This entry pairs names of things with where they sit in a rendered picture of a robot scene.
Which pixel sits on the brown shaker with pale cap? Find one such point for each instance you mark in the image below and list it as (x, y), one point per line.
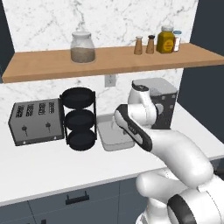
(138, 45)

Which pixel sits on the grey four-slot toaster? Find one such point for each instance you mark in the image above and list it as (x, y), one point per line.
(36, 122)

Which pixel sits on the wooden wall shelf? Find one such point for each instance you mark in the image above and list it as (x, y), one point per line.
(113, 59)

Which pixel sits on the brown shaker with black cap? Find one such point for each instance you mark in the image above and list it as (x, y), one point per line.
(150, 44)

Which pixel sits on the white wall outlet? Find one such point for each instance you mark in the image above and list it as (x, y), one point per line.
(110, 80)

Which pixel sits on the glass jar with lid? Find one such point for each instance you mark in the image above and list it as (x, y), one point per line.
(82, 47)

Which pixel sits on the grey and black coffee machine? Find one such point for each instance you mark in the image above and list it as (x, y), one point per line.
(163, 100)

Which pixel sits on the small white bottle blue cap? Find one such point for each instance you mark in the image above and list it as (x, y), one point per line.
(177, 40)

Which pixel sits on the grey drawer front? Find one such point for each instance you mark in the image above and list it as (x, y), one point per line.
(73, 198)

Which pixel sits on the yellow jar with white lid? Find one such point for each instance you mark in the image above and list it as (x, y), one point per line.
(166, 40)

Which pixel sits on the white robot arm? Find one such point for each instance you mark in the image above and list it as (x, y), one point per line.
(175, 151)

